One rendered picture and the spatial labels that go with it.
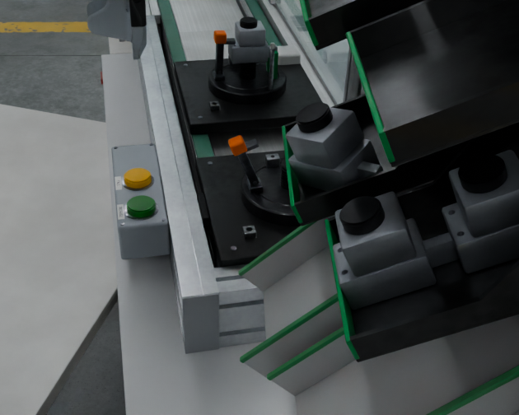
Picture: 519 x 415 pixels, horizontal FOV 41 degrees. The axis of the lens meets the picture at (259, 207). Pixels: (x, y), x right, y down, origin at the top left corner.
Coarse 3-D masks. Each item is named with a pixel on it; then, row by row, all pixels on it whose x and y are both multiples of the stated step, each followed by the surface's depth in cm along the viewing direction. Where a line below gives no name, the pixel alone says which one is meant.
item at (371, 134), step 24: (360, 96) 66; (360, 120) 66; (288, 144) 66; (456, 144) 54; (288, 168) 62; (384, 168) 59; (408, 168) 55; (432, 168) 55; (312, 192) 61; (336, 192) 57; (360, 192) 57; (384, 192) 57; (312, 216) 58
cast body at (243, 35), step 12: (240, 24) 118; (252, 24) 117; (240, 36) 117; (252, 36) 117; (264, 36) 118; (228, 48) 122; (240, 48) 118; (252, 48) 118; (264, 48) 119; (276, 48) 121; (240, 60) 119; (252, 60) 120; (264, 60) 120
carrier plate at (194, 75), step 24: (192, 72) 129; (288, 72) 130; (192, 96) 121; (288, 96) 122; (312, 96) 123; (192, 120) 115; (216, 120) 115; (240, 120) 115; (264, 120) 116; (288, 120) 117
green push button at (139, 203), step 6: (132, 198) 97; (138, 198) 97; (144, 198) 97; (150, 198) 97; (132, 204) 96; (138, 204) 96; (144, 204) 96; (150, 204) 96; (132, 210) 95; (138, 210) 95; (144, 210) 95; (150, 210) 95; (138, 216) 95; (144, 216) 95
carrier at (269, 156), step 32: (224, 160) 106; (256, 160) 106; (224, 192) 99; (256, 192) 96; (288, 192) 96; (224, 224) 93; (256, 224) 93; (288, 224) 93; (224, 256) 88; (256, 256) 88
